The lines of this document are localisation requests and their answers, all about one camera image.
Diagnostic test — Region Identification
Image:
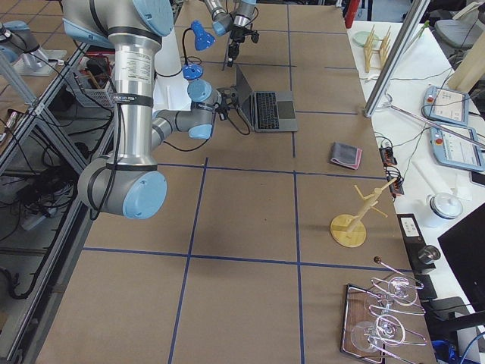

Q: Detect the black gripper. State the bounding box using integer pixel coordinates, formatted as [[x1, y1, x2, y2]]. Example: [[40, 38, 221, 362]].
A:
[[227, 25, 245, 67], [217, 87, 237, 112]]

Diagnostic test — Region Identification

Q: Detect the silver laptop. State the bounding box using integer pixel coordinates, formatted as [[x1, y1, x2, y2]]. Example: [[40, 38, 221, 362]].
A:
[[236, 65, 299, 133]]

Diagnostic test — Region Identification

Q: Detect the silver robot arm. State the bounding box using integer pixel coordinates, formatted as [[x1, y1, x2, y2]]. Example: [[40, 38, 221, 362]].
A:
[[63, 1, 222, 219], [204, 0, 259, 67]]

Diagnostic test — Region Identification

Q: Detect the blue desk lamp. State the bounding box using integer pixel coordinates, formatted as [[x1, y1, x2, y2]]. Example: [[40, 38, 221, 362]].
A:
[[182, 20, 215, 80]]

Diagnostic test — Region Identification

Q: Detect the light green plate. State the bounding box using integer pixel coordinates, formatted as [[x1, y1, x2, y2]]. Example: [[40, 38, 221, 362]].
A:
[[352, 31, 380, 47]]

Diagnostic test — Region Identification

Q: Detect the white basket with tools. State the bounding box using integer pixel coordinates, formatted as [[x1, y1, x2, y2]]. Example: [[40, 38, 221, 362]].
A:
[[67, 54, 114, 108]]

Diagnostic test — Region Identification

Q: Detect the grey folded cloth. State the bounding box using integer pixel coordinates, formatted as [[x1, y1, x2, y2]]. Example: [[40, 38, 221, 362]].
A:
[[330, 142, 362, 170]]

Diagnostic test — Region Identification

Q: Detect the wooden dish rack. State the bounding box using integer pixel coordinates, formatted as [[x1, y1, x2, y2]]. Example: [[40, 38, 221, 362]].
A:
[[363, 27, 391, 73]]

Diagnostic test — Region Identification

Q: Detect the orange circuit board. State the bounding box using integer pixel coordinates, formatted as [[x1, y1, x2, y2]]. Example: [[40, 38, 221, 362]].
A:
[[379, 146, 397, 166]]

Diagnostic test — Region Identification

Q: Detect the wooden mug tree stand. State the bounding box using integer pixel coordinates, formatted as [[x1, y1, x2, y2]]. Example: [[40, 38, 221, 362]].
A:
[[330, 178, 396, 248]]

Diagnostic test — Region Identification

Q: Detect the upper teach pendant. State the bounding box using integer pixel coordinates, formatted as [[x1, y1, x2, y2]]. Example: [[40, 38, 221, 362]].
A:
[[421, 86, 470, 126]]

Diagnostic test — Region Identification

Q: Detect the teach pendant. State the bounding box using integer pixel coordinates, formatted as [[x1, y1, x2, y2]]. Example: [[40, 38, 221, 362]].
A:
[[430, 125, 484, 172], [421, 86, 470, 126]]

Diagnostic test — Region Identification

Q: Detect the lower teach pendant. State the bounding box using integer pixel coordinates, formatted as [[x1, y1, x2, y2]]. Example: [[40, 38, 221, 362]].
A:
[[430, 125, 484, 172]]

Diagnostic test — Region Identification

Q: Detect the white kettle pot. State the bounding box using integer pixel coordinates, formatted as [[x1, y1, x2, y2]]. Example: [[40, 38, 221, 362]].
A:
[[424, 193, 463, 228]]

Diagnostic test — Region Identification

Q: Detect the wine glass rack tray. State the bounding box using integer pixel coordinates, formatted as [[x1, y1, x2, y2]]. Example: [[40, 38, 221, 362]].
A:
[[339, 256, 428, 363]]

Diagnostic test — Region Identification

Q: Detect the black monitor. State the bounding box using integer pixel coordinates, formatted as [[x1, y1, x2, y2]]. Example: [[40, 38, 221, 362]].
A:
[[438, 214, 484, 311]]

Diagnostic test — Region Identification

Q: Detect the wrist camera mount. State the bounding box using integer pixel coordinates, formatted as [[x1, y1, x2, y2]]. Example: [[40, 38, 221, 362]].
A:
[[242, 27, 259, 43]]

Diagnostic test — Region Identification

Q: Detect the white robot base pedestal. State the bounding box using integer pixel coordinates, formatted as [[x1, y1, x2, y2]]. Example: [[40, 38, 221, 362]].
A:
[[153, 29, 192, 111]]

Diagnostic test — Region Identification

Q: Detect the aluminium frame post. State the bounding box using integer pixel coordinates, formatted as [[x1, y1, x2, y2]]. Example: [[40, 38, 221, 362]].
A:
[[364, 0, 430, 118]]

